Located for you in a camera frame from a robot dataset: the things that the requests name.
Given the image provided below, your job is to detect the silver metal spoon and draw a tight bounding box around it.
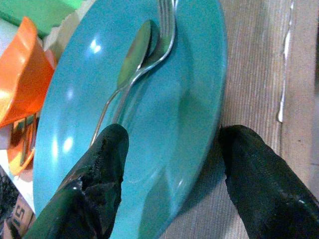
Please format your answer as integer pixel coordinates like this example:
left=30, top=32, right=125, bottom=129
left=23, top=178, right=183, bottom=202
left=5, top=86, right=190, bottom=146
left=90, top=19, right=160, bottom=147

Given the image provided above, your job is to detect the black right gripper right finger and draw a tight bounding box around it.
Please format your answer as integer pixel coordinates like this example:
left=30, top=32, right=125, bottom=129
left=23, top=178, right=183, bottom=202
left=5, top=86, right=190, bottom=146
left=218, top=124, right=319, bottom=239

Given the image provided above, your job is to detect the teal plastic plate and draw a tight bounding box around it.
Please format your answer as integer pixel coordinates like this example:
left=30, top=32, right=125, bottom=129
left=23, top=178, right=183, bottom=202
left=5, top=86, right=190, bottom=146
left=32, top=0, right=228, bottom=239

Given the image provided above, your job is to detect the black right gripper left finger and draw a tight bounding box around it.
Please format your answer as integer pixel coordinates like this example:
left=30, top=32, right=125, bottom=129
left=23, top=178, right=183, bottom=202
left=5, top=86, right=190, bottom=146
left=22, top=123, right=130, bottom=239

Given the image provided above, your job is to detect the silver metal fork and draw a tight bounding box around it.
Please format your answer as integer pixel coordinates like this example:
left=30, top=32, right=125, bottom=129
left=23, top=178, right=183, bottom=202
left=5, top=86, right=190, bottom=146
left=112, top=0, right=179, bottom=124

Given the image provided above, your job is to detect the green plastic box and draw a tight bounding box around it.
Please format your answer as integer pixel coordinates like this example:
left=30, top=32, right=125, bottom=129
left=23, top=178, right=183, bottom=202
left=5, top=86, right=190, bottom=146
left=0, top=0, right=83, bottom=38

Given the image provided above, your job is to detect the orange plastic bowl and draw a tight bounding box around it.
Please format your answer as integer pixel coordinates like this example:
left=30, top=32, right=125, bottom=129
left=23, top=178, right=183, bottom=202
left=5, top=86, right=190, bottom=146
left=0, top=16, right=57, bottom=176

